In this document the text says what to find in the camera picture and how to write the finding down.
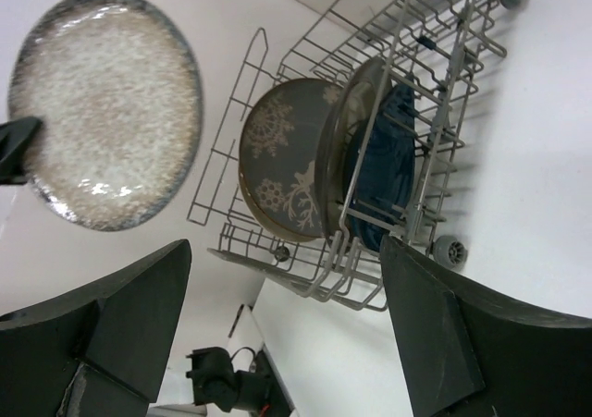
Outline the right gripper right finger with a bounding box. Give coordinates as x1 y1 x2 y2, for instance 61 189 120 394
380 237 591 416

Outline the grey deer pattern plate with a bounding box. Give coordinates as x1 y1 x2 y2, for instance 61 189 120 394
238 78 342 242

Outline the cream plate brown rim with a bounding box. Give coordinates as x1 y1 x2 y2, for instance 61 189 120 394
314 56 392 242

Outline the grey wire dish rack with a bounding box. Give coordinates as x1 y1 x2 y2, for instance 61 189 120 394
187 0 524 312

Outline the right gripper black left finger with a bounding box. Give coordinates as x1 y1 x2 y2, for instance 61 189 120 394
1 239 191 416

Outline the blue leaf shaped plate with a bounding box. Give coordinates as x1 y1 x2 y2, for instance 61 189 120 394
350 83 415 226

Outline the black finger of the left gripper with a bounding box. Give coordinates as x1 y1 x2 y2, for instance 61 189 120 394
1 117 43 186

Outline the speckled round plate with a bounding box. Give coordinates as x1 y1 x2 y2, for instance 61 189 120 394
7 0 204 232

